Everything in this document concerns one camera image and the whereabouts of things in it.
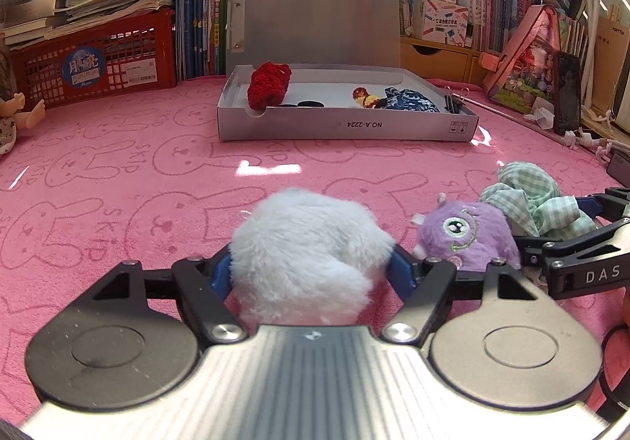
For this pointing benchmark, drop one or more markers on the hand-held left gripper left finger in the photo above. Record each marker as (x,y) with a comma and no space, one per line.
(221,275)

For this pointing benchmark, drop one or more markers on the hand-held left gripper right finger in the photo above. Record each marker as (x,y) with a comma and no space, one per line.
(401,272)

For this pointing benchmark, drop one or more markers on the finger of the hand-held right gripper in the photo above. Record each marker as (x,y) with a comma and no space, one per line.
(610,206)
(531,250)

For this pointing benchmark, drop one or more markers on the green checked cloth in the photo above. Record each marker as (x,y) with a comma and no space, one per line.
(531,194)

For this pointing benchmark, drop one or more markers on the purple plush toy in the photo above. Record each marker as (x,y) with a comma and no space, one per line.
(462,233)

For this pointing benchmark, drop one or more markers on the white fluffy toy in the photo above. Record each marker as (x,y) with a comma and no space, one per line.
(305,258)

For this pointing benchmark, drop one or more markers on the blue white patterned pouch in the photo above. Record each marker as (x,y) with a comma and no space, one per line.
(408,100)

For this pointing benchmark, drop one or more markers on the red knitted toy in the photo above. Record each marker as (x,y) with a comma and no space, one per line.
(268,83)

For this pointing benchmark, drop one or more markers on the grey cardboard box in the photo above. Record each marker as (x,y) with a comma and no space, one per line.
(320,12)

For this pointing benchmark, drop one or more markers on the dark flat device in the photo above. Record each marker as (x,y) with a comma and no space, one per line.
(619,167)

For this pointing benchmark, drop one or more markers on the white folded paper figure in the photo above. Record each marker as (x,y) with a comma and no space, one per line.
(541,115)

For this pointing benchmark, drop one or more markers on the dark smartphone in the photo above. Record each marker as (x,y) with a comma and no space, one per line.
(566,90)

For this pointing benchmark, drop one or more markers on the pink rabbit-print table mat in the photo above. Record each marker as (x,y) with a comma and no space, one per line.
(123,174)

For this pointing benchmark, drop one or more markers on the brown cardboard box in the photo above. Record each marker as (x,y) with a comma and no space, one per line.
(613,56)

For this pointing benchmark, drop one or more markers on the black binder clip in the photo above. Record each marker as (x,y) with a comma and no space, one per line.
(453,100)

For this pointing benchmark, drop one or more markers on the colourful picture box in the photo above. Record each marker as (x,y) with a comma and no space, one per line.
(529,56)

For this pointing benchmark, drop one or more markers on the yellow red crocheted toy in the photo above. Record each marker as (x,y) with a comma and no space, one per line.
(366,98)

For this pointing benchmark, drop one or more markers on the pink paper tag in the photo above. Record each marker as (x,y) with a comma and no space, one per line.
(488,62)

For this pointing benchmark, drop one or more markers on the black round disc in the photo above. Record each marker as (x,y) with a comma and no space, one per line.
(307,103)

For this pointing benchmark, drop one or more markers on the wooden drawer shelf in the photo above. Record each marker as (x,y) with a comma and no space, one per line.
(433,58)

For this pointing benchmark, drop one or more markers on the white box with pencil print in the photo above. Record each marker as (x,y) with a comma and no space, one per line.
(443,22)

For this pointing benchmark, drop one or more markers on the red plastic basket with label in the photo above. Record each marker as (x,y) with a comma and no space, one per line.
(98,61)

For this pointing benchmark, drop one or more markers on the brown-haired doll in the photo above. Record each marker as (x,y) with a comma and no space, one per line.
(15,120)

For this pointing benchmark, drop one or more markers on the row of tall blue books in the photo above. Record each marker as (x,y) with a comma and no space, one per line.
(202,2)

